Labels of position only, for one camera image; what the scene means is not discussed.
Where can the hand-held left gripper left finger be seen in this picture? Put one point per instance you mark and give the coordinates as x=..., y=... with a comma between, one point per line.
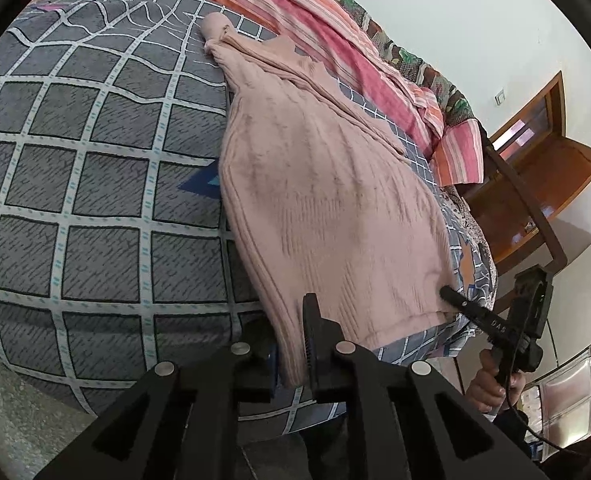
x=270, y=367

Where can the wooden door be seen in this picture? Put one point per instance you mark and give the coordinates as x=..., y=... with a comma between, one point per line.
x=540, y=180

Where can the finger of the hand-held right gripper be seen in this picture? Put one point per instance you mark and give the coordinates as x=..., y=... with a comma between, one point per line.
x=475, y=310

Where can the wooden door frame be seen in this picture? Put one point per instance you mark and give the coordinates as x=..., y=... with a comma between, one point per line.
x=561, y=105

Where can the floral patchwork blanket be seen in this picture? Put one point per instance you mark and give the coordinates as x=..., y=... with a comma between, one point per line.
x=405, y=55

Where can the white wall switch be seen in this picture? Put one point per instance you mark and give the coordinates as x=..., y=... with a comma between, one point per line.
x=500, y=97

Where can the pink knit sweater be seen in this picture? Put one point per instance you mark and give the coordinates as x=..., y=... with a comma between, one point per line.
x=335, y=200

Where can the dark wooden footboard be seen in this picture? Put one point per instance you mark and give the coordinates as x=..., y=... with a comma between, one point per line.
x=520, y=195

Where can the person's right forearm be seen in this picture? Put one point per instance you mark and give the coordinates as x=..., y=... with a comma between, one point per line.
x=505, y=422

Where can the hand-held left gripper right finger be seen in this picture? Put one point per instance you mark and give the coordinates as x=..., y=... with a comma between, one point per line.
x=325, y=355

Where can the floral bed sheet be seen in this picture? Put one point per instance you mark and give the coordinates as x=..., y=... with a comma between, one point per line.
x=460, y=205

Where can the glass cabinet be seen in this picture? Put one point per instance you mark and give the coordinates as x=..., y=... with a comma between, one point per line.
x=570, y=390

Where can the person's right hand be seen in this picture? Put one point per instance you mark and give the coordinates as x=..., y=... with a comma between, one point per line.
x=485, y=390

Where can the pink orange striped quilt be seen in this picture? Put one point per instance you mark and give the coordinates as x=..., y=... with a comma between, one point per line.
x=355, y=45

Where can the grey checked blanket with stars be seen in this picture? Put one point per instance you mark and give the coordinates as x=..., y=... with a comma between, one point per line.
x=100, y=185

